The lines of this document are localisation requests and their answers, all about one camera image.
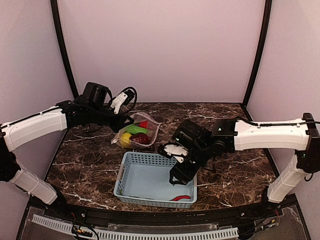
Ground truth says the red toy chili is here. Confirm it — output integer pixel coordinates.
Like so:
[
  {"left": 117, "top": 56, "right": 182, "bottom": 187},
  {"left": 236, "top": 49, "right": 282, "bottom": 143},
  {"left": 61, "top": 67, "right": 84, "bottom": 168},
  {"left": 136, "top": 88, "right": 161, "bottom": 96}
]
[{"left": 171, "top": 195, "right": 191, "bottom": 202}]

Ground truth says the black right frame post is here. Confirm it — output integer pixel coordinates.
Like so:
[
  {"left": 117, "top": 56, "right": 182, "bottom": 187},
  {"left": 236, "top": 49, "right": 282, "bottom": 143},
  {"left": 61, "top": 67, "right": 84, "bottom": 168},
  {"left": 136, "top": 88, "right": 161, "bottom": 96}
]
[{"left": 241, "top": 0, "right": 273, "bottom": 109}]

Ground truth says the light blue plastic basket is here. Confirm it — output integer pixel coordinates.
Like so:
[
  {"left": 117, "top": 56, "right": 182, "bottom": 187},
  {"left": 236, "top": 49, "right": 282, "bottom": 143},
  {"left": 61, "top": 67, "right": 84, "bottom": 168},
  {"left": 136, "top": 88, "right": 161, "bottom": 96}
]
[{"left": 113, "top": 151, "right": 198, "bottom": 209}]

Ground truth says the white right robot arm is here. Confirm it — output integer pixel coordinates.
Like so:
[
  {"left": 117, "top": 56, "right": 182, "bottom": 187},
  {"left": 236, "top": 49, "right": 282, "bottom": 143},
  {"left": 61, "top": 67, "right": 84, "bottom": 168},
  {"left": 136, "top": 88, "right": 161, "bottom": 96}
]
[{"left": 163, "top": 113, "right": 320, "bottom": 204}]

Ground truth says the dark red toy pepper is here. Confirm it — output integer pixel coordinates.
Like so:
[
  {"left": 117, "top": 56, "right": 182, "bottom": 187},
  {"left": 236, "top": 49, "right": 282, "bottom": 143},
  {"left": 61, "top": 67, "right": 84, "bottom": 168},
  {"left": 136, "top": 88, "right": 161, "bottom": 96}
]
[{"left": 129, "top": 132, "right": 150, "bottom": 145}]

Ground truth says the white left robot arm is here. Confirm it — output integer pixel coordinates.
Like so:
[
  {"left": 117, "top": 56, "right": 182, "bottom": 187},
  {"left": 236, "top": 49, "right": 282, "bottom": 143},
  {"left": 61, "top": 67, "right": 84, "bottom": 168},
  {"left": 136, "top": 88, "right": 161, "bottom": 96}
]
[{"left": 0, "top": 82, "right": 138, "bottom": 205}]

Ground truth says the clear zip top bag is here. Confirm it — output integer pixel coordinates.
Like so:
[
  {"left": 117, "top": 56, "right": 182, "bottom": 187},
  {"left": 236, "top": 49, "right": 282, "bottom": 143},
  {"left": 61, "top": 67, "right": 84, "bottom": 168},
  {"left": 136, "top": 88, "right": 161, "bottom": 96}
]
[{"left": 110, "top": 112, "right": 161, "bottom": 150}]

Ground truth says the yellow toy pepper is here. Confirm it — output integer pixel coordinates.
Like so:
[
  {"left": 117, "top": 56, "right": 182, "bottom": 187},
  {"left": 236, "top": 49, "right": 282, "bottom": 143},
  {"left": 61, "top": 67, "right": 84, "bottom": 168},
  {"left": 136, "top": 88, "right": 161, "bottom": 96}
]
[{"left": 120, "top": 132, "right": 132, "bottom": 149}]

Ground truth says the green toy bitter gourd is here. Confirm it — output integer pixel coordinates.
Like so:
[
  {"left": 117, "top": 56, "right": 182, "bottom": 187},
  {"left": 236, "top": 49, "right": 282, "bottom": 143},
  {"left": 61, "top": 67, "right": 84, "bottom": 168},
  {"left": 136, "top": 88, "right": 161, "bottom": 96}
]
[{"left": 125, "top": 124, "right": 148, "bottom": 135}]

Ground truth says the black front frame rail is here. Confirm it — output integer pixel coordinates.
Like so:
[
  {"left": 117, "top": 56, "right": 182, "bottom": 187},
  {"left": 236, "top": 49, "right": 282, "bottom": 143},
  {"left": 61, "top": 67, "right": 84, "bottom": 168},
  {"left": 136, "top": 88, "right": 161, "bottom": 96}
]
[{"left": 57, "top": 203, "right": 267, "bottom": 226}]

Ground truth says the black enclosure frame post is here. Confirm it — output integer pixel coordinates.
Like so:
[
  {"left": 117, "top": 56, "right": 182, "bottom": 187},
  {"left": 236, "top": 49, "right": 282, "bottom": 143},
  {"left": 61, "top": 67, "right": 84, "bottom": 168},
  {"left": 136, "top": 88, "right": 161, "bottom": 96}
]
[{"left": 50, "top": 0, "right": 79, "bottom": 99}]

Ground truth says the bright red toy pepper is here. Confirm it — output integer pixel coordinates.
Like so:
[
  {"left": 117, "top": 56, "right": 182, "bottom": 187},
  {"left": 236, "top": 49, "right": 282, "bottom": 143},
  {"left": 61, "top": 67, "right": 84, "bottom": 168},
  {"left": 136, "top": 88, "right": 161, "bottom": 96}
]
[{"left": 138, "top": 120, "right": 149, "bottom": 129}]

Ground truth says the white slotted cable duct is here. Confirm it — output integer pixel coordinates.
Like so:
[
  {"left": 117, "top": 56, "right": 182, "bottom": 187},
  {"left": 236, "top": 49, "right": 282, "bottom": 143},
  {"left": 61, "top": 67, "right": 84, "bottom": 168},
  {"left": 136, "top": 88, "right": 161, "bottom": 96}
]
[{"left": 32, "top": 214, "right": 239, "bottom": 240}]

